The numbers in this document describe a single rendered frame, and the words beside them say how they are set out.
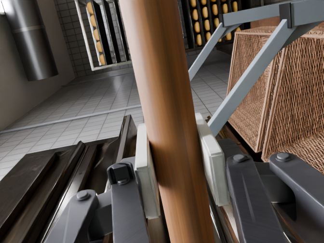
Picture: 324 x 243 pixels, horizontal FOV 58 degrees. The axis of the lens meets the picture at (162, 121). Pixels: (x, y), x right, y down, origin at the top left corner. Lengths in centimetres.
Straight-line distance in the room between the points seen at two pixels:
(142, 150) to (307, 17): 48
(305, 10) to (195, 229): 48
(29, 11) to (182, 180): 316
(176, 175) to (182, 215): 3
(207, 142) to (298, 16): 46
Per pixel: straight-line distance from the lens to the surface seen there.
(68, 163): 154
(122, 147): 126
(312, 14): 61
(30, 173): 170
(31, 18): 328
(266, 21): 171
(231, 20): 105
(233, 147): 17
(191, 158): 17
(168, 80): 15
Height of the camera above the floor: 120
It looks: 1 degrees up
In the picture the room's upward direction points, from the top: 101 degrees counter-clockwise
